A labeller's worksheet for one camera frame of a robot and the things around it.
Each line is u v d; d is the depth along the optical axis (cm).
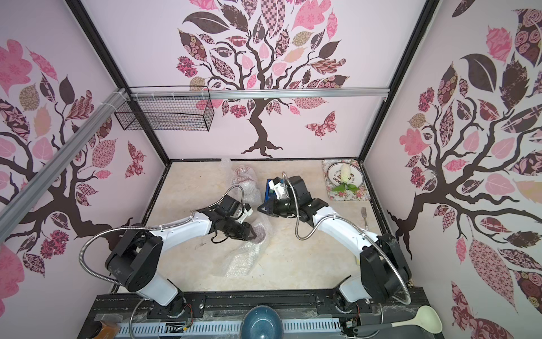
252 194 94
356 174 111
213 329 70
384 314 71
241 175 103
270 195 97
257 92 94
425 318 70
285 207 69
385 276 42
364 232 47
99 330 68
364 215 98
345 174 108
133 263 44
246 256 81
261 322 70
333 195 104
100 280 45
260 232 85
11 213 49
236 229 77
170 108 95
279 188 74
